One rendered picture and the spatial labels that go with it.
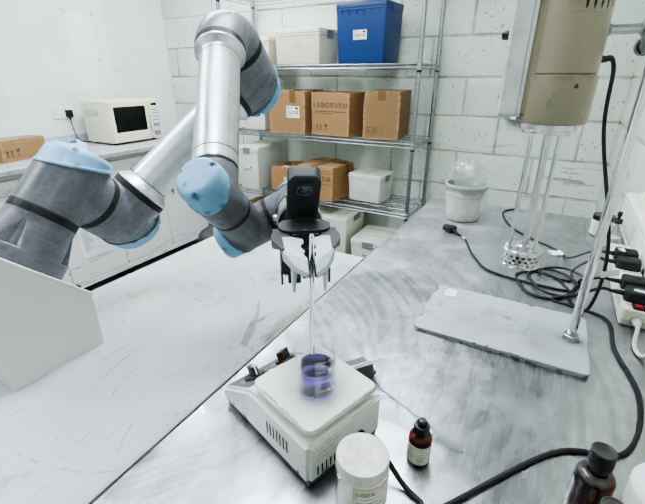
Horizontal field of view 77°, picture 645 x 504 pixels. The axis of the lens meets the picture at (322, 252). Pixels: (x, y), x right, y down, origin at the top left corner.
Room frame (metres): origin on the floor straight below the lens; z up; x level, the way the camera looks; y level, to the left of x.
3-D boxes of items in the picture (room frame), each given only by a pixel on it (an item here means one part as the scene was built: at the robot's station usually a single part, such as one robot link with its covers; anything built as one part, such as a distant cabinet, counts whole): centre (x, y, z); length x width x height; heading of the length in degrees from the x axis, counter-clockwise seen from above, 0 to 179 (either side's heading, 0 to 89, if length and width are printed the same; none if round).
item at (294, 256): (0.45, 0.03, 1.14); 0.09 x 0.03 x 0.06; 6
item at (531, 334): (0.68, -0.36, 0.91); 0.30 x 0.20 x 0.01; 61
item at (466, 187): (1.35, -0.49, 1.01); 0.14 x 0.14 x 0.21
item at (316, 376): (0.41, 0.01, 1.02); 0.06 x 0.05 x 0.08; 109
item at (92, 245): (2.50, 1.51, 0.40); 0.24 x 0.01 x 0.30; 151
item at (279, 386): (0.42, 0.01, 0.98); 0.12 x 0.12 x 0.01; 42
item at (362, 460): (0.32, -0.04, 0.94); 0.06 x 0.06 x 0.08
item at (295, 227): (0.56, 0.03, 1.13); 0.12 x 0.08 x 0.09; 7
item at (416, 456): (0.38, -0.13, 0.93); 0.03 x 0.03 x 0.07
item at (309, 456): (0.44, 0.03, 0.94); 0.22 x 0.13 x 0.08; 42
